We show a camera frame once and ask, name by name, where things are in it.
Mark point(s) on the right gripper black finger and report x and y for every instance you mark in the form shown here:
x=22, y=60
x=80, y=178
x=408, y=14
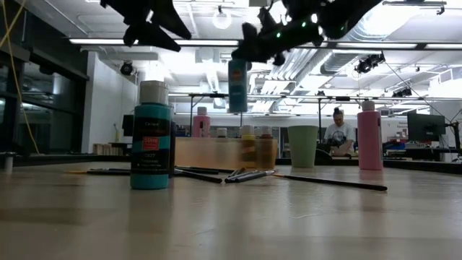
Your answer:
x=252, y=50
x=279, y=58

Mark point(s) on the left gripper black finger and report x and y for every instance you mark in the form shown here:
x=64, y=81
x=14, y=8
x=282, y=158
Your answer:
x=173, y=21
x=151, y=38

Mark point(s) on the large teal paint bottle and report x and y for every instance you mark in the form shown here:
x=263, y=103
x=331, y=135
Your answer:
x=238, y=94

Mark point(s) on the turquoise paint bottle black label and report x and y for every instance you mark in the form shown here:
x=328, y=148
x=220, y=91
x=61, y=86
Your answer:
x=151, y=112

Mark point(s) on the pink paint bottle white cap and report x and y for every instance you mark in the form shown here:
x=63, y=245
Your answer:
x=369, y=137
x=201, y=126

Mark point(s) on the long black paintbrush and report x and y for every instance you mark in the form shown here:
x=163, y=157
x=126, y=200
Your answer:
x=335, y=182

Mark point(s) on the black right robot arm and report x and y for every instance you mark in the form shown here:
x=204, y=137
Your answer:
x=335, y=25

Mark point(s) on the long ceiling light bar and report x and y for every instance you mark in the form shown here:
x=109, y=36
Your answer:
x=202, y=42

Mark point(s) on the black ceiling spotlight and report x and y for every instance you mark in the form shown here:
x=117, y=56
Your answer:
x=126, y=68

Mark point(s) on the round white ceiling lamp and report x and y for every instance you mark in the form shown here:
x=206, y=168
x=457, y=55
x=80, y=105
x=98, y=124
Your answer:
x=216, y=23

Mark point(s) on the black computer monitor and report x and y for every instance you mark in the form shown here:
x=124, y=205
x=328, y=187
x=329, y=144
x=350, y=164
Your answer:
x=426, y=126
x=127, y=125

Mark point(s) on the green plastic cup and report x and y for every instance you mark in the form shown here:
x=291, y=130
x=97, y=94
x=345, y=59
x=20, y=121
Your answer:
x=303, y=148

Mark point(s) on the person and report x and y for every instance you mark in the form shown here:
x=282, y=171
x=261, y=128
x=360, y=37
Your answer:
x=339, y=135

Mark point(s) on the paintbrush with light tip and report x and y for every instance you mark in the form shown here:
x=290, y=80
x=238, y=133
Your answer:
x=240, y=169

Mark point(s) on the black ceiling track light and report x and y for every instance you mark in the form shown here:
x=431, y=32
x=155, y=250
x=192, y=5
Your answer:
x=402, y=92

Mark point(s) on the stack of wooden boards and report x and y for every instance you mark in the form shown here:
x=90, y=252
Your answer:
x=101, y=150

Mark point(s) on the thick black paintbrush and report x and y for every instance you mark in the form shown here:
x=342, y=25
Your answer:
x=202, y=176

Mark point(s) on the black metal rack frame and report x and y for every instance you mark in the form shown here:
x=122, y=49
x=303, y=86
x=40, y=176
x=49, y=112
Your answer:
x=319, y=108

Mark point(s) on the black ceiling camera cluster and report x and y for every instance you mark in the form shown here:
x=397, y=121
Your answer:
x=366, y=65

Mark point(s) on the small white post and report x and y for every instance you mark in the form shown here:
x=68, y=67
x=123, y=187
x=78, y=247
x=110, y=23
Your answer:
x=8, y=162

